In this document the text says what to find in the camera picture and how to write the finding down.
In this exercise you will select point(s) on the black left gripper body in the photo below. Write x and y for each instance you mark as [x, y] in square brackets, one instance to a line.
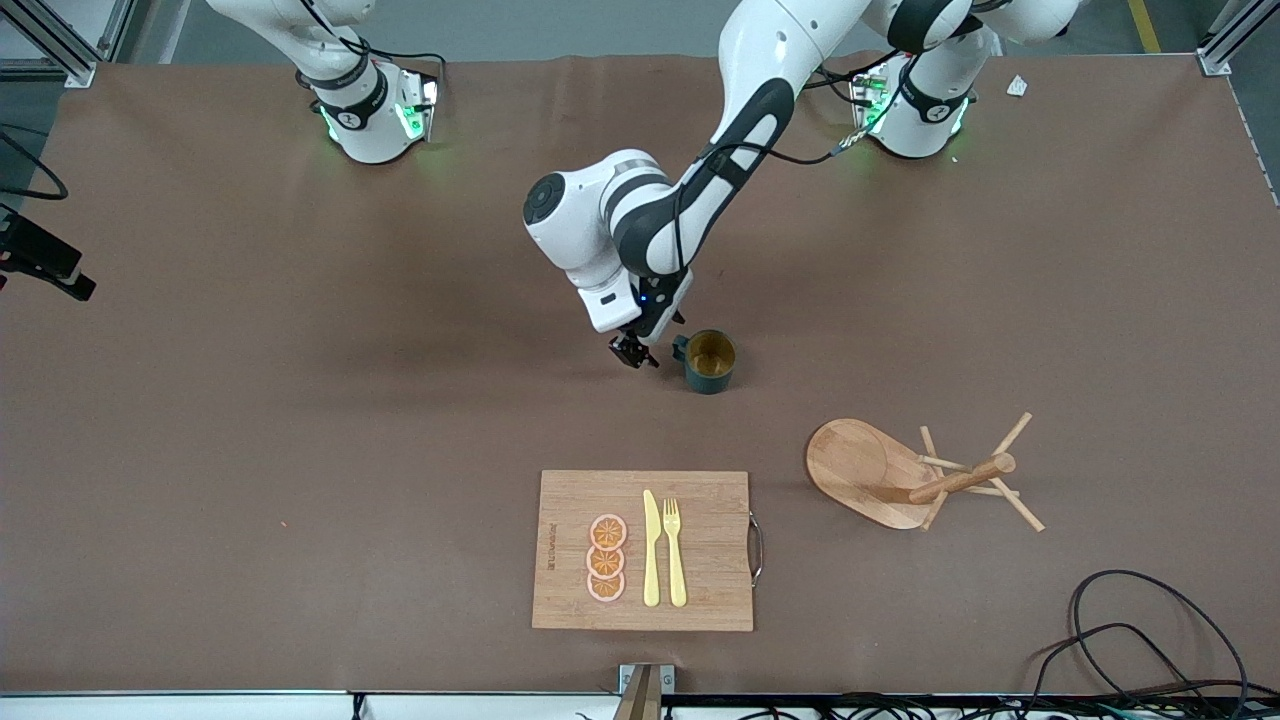
[661, 312]

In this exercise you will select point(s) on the dark teal mug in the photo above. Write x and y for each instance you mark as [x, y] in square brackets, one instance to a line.
[712, 380]

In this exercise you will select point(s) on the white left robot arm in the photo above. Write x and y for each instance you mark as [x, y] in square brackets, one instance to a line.
[760, 60]

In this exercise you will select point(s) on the wooden mug rack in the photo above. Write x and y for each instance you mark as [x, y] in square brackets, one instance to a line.
[850, 470]

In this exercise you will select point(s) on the bamboo cutting board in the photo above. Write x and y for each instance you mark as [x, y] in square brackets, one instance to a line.
[700, 500]

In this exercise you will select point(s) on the toy orange slice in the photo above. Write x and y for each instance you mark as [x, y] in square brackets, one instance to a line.
[605, 588]
[605, 563]
[608, 532]

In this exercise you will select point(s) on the yellow plastic knife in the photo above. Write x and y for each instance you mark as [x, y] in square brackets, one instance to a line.
[651, 560]

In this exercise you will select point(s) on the yellow plastic fork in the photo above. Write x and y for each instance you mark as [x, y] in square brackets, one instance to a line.
[677, 570]

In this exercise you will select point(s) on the brown table cover sheet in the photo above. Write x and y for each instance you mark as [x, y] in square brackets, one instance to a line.
[300, 350]

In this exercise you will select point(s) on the white paper scrap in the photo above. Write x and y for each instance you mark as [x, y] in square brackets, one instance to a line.
[1017, 86]

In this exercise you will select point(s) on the aluminium frame post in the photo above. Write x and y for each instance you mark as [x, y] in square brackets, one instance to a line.
[1215, 62]
[60, 45]

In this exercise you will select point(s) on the aluminium bracket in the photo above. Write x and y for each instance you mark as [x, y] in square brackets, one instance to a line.
[628, 680]

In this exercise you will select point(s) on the white table edge rail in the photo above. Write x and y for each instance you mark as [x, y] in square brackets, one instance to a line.
[200, 708]

